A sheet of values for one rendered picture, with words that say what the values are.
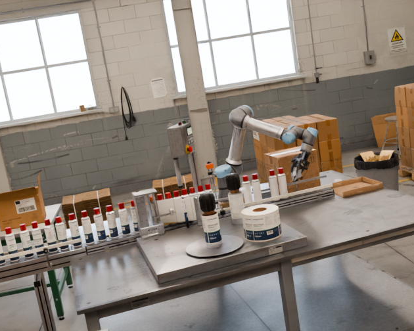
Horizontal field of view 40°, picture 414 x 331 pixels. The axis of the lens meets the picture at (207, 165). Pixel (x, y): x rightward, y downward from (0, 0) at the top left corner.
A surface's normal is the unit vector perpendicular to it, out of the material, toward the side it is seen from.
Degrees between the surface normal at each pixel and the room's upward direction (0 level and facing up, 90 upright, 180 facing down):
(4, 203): 91
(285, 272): 90
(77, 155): 90
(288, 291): 90
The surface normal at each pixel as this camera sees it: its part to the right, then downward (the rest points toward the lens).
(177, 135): -0.32, 0.23
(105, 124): 0.13, 0.17
